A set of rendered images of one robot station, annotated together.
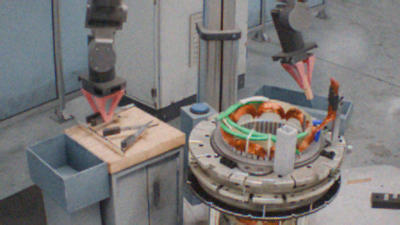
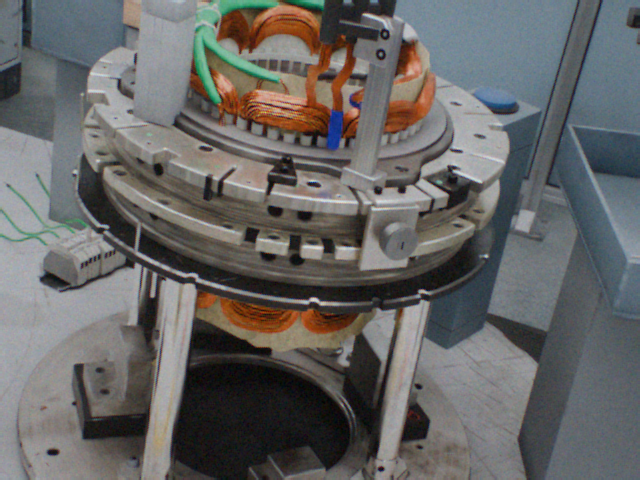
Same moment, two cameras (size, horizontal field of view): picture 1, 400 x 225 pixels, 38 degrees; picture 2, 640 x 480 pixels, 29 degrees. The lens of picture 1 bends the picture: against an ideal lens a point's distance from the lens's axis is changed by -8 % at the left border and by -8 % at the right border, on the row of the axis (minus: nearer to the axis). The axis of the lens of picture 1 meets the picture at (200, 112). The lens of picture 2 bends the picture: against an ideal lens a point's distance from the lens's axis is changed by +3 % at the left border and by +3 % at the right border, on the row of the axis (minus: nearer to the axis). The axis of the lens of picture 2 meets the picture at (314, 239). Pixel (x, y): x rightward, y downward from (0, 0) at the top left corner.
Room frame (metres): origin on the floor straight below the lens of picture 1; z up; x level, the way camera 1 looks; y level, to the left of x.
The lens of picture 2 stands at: (0.75, -0.92, 1.44)
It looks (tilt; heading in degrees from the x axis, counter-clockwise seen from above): 28 degrees down; 63
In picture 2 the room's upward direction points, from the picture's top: 10 degrees clockwise
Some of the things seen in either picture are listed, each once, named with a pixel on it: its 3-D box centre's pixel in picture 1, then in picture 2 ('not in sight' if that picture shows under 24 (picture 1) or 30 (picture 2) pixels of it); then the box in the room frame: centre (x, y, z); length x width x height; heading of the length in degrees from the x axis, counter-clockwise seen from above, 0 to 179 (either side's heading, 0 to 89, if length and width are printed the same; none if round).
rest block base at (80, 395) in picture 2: not in sight; (108, 398); (1.00, -0.11, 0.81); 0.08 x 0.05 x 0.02; 85
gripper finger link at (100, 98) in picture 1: (103, 100); not in sight; (1.22, 0.21, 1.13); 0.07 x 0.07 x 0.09; 44
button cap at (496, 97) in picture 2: (199, 107); (494, 97); (1.38, 0.00, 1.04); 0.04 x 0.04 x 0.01
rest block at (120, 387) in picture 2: not in sight; (116, 369); (1.00, -0.12, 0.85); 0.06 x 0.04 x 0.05; 85
